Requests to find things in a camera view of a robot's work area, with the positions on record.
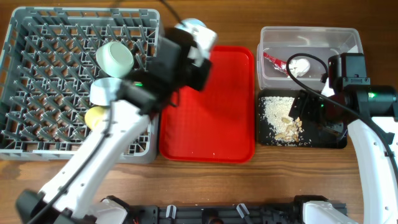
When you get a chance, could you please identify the white napkin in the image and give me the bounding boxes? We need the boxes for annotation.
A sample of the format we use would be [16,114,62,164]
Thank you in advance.
[289,58,310,78]

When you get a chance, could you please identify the rice and peanut shell scraps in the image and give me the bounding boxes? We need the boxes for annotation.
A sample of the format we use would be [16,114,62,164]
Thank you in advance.
[259,96,304,146]

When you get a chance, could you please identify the light blue round plate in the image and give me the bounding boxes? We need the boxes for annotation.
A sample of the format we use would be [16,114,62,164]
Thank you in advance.
[182,18,206,27]

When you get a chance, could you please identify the red snack wrapper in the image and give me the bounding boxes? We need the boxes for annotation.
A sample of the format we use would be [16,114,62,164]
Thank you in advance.
[263,52,289,76]

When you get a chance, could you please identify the pale green bowl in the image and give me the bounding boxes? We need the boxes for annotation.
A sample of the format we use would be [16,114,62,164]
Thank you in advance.
[95,42,134,78]

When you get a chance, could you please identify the light blue small bowl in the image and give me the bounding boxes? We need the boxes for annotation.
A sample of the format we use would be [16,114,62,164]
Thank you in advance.
[90,77,122,106]

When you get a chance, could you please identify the yellow plastic cup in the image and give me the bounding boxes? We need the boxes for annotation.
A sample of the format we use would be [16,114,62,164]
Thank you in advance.
[84,106,106,130]

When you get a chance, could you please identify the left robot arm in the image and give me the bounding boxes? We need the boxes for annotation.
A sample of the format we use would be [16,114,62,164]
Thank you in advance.
[16,26,218,223]

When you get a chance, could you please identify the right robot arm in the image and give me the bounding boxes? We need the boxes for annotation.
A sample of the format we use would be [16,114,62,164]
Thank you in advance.
[289,53,397,223]

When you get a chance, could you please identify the grey plastic dishwasher rack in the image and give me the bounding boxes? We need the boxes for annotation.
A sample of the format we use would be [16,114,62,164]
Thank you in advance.
[1,7,164,161]

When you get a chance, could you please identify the red plastic serving tray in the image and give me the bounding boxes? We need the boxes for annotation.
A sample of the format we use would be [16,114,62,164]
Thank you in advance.
[159,45,255,164]

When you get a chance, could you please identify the black plastic tray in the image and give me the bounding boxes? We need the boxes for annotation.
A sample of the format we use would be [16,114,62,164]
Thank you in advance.
[258,89,347,149]

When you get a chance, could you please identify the clear plastic bin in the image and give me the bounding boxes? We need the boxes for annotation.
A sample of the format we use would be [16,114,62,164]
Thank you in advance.
[257,26,363,90]

